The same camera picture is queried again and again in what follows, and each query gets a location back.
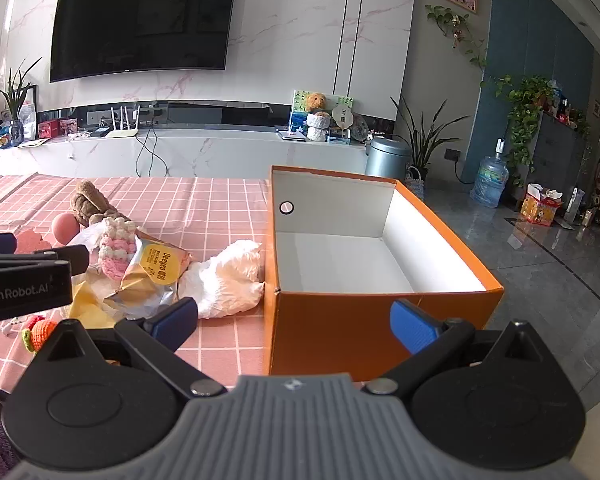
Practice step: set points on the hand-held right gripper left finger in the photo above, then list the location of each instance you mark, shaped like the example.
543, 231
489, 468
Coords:
172, 322

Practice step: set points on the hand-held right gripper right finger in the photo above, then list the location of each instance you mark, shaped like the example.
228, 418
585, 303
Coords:
414, 327

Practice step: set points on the red felt piece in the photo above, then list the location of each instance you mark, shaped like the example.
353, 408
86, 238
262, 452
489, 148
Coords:
30, 241

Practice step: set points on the pink white knitted scarf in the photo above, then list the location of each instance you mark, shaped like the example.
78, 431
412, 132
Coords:
115, 252

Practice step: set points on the brown fluffy garment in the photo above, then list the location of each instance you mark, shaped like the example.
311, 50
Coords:
87, 202

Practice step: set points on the yellow cloth with print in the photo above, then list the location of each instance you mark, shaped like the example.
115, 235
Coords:
155, 265

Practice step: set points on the white cloth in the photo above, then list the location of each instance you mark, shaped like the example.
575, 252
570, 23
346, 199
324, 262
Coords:
225, 285

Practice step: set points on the orange cardboard box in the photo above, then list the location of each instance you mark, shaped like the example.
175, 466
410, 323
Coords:
330, 330

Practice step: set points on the pink ball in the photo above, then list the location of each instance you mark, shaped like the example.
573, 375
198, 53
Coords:
64, 227

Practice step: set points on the small white crochet toy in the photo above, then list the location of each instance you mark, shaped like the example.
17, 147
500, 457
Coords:
11, 326

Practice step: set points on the orange crochet carrot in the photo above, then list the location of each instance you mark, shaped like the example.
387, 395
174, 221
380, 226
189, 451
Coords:
40, 336

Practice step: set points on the pink checked tablecloth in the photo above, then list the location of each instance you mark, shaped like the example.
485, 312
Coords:
205, 210

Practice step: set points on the red gift box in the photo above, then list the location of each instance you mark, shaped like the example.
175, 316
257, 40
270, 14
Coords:
48, 129
69, 126

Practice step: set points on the white router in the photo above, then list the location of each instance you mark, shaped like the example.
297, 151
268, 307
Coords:
121, 130

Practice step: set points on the green plant in blue vase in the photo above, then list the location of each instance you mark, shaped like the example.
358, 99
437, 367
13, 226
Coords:
16, 105

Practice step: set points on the woven basket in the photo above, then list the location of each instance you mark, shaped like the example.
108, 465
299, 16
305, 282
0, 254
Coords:
415, 185

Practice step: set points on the blue water bottle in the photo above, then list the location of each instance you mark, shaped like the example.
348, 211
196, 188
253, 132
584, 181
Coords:
490, 180

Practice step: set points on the grey metal trash can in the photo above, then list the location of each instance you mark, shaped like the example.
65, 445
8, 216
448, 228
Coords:
386, 157

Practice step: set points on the orange tissue box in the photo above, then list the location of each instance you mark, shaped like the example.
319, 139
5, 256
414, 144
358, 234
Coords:
540, 207

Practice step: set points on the white marble TV cabinet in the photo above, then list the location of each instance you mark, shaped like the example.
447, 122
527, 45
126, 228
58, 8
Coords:
220, 152

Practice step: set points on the long-leaf potted plant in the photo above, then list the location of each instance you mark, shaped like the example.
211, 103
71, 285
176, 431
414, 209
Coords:
425, 145

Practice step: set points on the grey decorative plate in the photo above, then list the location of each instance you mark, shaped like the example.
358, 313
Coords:
360, 127

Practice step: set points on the grey laptop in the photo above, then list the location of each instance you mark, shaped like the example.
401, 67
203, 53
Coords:
290, 134

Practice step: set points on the teddy bear in pot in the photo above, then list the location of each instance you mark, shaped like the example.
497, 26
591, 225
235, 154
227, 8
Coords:
317, 126

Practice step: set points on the round paper fan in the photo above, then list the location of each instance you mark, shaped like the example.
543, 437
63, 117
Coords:
341, 116

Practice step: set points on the grey cabinet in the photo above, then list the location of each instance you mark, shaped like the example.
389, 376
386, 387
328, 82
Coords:
560, 155

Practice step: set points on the landscape painting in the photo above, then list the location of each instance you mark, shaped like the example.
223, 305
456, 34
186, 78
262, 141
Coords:
300, 120

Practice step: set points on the pothos plant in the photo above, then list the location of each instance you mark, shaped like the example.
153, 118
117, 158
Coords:
525, 110

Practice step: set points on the small teddy bear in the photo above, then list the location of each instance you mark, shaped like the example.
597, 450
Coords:
316, 101

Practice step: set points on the black flat television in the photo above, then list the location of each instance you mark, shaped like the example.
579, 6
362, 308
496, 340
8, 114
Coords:
145, 20

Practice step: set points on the hanging vine plant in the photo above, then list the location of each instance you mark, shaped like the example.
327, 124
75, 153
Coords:
455, 25

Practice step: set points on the wall socket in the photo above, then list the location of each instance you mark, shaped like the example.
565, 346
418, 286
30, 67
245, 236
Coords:
452, 154

